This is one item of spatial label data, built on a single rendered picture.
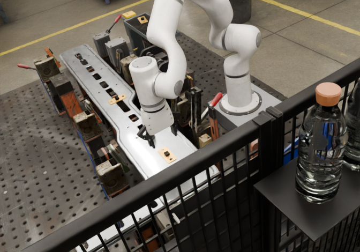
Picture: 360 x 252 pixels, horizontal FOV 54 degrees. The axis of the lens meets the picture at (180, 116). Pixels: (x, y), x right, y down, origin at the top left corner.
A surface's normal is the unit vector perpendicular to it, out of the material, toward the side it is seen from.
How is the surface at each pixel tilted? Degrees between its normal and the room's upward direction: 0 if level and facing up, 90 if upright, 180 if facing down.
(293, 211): 0
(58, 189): 0
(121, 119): 0
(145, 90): 90
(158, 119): 92
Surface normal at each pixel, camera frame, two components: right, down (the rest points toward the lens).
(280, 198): -0.16, -0.76
